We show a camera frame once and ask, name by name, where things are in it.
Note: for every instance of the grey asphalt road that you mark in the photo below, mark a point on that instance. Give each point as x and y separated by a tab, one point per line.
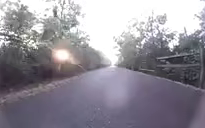
103	100

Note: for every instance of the wooden rail fence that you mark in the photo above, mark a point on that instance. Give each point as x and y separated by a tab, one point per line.
186	65

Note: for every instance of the row of trees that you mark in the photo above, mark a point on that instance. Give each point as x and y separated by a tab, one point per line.
150	43
20	36

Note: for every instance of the pale gravel verge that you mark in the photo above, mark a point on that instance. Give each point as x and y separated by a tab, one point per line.
20	92

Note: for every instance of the dark hedge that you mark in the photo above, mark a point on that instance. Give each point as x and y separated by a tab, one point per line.
20	75

